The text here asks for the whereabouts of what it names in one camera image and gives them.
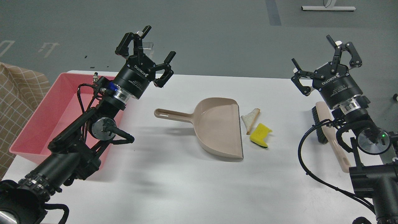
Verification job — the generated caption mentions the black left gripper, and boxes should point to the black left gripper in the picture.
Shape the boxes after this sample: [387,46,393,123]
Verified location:
[112,26,176,99]

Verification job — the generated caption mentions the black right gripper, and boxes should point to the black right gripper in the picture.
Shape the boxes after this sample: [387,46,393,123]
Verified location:
[291,35,364,110]

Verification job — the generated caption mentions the beige hand brush black bristles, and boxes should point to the beige hand brush black bristles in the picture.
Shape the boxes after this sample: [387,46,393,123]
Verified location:
[312,101,351,174]

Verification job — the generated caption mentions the white bread slice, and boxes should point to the white bread slice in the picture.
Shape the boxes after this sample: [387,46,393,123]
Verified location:
[240,108,261,135]

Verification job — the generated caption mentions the yellow green sponge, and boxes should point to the yellow green sponge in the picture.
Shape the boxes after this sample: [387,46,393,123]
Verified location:
[250,123,273,148]

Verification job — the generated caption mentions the beige plastic dustpan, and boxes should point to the beige plastic dustpan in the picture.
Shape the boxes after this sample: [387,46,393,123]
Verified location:
[154,97,244,159]

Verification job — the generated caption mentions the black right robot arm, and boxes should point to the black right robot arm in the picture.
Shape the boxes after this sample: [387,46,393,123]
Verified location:
[291,35,398,224]

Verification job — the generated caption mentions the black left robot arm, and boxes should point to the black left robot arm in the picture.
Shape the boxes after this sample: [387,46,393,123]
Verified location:
[1,26,175,224]

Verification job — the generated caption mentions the pink plastic bin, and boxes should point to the pink plastic bin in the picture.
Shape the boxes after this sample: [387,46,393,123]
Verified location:
[9,72,125,181]

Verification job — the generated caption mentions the grey floor socket plate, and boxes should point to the grey floor socket plate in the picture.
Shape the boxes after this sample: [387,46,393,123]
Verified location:
[142,42,154,50]

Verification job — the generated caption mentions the white table leg base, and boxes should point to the white table leg base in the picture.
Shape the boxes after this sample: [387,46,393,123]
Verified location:
[301,0,356,12]

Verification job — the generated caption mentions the beige checkered cloth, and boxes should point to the beige checkered cloth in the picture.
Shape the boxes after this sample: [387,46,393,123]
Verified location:
[0,63,51,178]

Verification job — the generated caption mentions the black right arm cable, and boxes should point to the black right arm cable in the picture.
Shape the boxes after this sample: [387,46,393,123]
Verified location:
[298,120,375,215]

